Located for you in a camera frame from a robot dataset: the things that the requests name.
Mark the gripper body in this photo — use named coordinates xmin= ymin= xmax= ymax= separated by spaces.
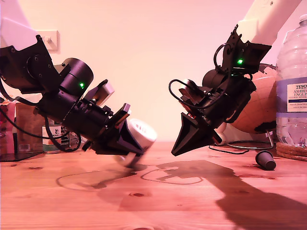
xmin=64 ymin=100 xmax=131 ymax=151
xmin=180 ymin=92 xmax=243 ymax=145

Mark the white mug with blue print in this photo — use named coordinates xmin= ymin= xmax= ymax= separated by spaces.
xmin=114 ymin=118 xmax=158 ymax=168

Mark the dark coffee capsule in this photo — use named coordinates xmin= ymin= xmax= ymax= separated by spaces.
xmin=255 ymin=150 xmax=277 ymax=171

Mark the white two-ball figure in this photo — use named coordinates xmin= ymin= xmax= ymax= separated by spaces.
xmin=214 ymin=123 xmax=228 ymax=146

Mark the cork globe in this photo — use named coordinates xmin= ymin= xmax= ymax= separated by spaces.
xmin=231 ymin=63 xmax=279 ymax=134

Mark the small tin can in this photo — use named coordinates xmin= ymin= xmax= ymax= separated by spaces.
xmin=42 ymin=126 xmax=63 ymax=154

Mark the metal globe stand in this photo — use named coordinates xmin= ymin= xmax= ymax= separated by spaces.
xmin=229 ymin=130 xmax=276 ymax=151

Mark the brown cardboard box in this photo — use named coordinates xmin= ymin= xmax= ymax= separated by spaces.
xmin=15 ymin=103 xmax=46 ymax=152

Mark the black flat stand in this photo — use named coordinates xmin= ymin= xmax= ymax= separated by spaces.
xmin=0 ymin=151 xmax=46 ymax=162

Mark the pink packet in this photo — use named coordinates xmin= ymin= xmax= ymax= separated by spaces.
xmin=0 ymin=98 xmax=17 ymax=154

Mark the large plastic water bottle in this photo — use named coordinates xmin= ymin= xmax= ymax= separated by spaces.
xmin=275 ymin=14 xmax=307 ymax=147

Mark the black gripper side cable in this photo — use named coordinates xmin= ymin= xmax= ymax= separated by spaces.
xmin=224 ymin=103 xmax=250 ymax=124

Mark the wire utensil holder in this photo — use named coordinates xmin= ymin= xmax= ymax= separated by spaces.
xmin=61 ymin=126 xmax=81 ymax=147

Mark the thin black table cable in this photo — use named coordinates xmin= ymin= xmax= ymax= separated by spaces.
xmin=208 ymin=142 xmax=250 ymax=154

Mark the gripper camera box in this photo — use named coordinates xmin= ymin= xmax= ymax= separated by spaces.
xmin=178 ymin=79 xmax=204 ymax=101
xmin=86 ymin=80 xmax=115 ymax=106

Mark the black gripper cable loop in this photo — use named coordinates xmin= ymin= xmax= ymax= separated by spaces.
xmin=44 ymin=115 xmax=82 ymax=153

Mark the black camera cable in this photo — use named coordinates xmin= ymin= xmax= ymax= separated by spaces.
xmin=168 ymin=79 xmax=200 ymax=111

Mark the black right elbow cable loop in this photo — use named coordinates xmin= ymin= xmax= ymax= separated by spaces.
xmin=213 ymin=43 xmax=232 ymax=72

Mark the flat black ribbon cable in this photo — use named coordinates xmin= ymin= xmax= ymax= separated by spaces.
xmin=0 ymin=76 xmax=39 ymax=106

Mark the white wall switch plate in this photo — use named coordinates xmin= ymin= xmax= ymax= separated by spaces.
xmin=38 ymin=30 xmax=60 ymax=52

